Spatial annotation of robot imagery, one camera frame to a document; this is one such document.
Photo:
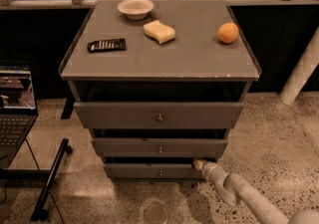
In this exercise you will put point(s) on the yellow wavy sponge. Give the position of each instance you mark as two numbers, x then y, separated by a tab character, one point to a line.
159	31

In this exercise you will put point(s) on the grey bottom drawer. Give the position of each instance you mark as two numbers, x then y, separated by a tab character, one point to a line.
152	171

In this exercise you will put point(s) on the black remote control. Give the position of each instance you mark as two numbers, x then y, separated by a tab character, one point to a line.
107	45

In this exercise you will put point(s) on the white diagonal pillar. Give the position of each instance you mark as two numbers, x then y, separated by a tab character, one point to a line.
302	71

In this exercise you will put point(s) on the grey drawer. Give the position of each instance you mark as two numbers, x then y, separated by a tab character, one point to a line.
158	115
152	171
159	147

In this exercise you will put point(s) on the grey drawer cabinet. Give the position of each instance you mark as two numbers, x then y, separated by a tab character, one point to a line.
194	67

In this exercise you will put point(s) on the orange fruit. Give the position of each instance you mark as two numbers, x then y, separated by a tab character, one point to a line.
227	33

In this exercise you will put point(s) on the grey middle drawer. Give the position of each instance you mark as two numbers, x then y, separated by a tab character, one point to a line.
159	147

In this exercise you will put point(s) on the black laptop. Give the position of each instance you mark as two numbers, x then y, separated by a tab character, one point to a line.
18	109

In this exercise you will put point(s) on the grey top drawer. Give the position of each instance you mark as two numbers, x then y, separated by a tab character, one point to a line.
158	115

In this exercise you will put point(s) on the black stand leg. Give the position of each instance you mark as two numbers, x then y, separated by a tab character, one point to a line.
39	212

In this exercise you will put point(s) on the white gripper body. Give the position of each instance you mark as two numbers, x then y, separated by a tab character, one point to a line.
209	169

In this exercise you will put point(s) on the white paper bowl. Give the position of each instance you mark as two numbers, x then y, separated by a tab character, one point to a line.
136	9

